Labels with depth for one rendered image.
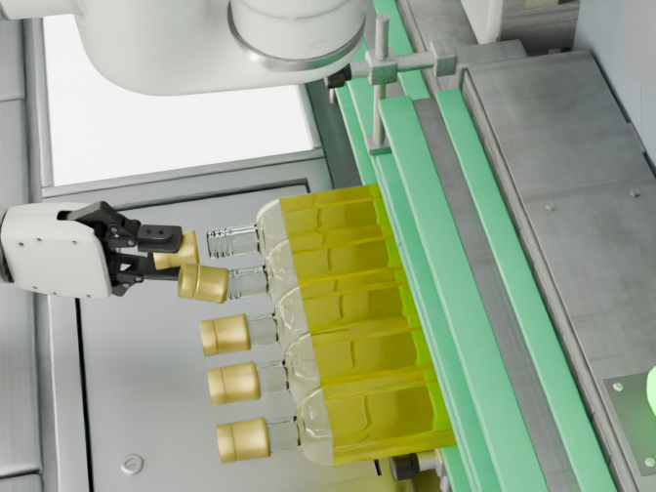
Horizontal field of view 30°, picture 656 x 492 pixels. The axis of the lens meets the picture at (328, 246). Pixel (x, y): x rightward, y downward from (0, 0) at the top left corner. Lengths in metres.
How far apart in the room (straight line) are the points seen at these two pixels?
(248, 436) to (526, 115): 0.38
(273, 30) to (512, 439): 0.35
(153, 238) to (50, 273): 0.11
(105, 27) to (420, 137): 0.39
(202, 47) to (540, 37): 0.48
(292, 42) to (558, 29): 0.47
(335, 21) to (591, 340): 0.32
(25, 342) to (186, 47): 0.57
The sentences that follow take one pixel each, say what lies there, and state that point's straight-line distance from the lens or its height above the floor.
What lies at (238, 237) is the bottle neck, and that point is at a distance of 1.21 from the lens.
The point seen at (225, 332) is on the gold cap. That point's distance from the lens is 1.14.
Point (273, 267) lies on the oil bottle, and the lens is 1.17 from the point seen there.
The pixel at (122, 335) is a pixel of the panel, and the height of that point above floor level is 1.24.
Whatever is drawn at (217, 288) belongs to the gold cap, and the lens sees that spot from 1.17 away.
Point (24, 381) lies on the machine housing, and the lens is 1.32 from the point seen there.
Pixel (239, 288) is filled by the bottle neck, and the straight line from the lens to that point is 1.17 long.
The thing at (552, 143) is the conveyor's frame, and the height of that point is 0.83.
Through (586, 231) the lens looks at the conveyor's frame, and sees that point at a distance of 1.04.
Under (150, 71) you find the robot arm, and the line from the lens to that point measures 0.86.
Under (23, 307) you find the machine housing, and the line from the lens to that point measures 1.37.
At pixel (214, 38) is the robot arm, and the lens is 0.87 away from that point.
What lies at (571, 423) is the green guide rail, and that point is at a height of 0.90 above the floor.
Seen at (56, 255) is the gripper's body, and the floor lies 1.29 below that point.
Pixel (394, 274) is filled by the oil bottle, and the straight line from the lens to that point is 1.16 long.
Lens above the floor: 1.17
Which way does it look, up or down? 7 degrees down
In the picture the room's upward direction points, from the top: 99 degrees counter-clockwise
